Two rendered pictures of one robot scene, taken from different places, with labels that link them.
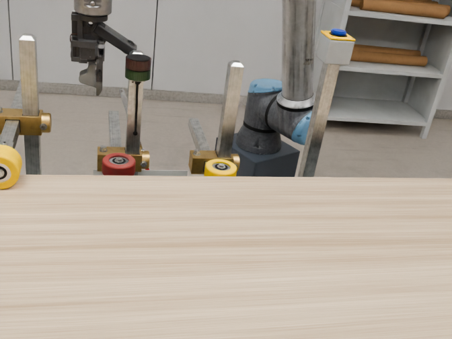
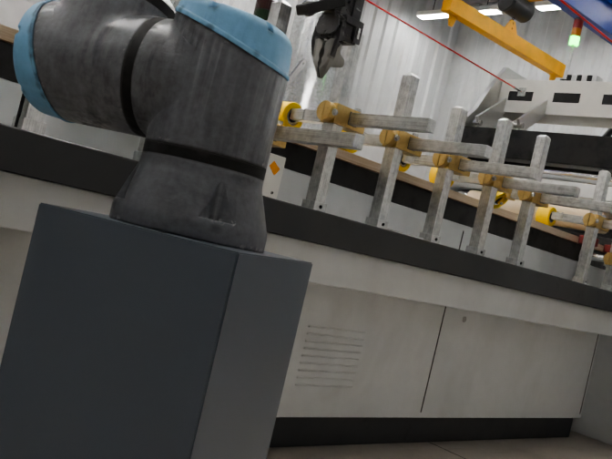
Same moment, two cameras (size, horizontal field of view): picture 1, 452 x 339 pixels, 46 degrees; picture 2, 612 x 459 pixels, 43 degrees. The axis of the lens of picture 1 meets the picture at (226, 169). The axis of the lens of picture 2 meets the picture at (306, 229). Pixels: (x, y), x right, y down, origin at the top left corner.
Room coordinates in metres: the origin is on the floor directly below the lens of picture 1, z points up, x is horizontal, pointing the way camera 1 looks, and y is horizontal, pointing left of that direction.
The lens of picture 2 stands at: (2.91, -0.45, 0.63)
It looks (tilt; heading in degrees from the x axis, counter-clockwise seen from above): 0 degrees down; 151
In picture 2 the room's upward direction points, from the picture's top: 13 degrees clockwise
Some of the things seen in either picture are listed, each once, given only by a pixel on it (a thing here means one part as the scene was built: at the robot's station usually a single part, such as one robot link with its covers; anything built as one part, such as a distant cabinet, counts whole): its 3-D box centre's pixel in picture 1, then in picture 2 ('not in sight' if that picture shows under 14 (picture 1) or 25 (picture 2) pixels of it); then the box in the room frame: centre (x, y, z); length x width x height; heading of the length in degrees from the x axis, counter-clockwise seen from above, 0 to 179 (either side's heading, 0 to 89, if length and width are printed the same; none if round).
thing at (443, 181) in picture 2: not in sight; (442, 186); (1.05, 0.97, 0.87); 0.04 x 0.04 x 0.48; 16
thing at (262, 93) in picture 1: (267, 102); (216, 84); (2.00, -0.12, 0.79); 0.17 x 0.15 x 0.18; 43
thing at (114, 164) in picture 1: (118, 178); not in sight; (1.13, 0.26, 0.85); 0.08 x 0.08 x 0.11
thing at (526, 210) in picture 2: not in sight; (528, 203); (0.91, 1.46, 0.92); 0.04 x 0.04 x 0.48; 16
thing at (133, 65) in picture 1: (138, 62); (268, 7); (1.21, 0.24, 1.13); 0.06 x 0.06 x 0.02
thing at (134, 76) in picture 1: (137, 72); (265, 17); (1.21, 0.24, 1.11); 0.06 x 0.06 x 0.02
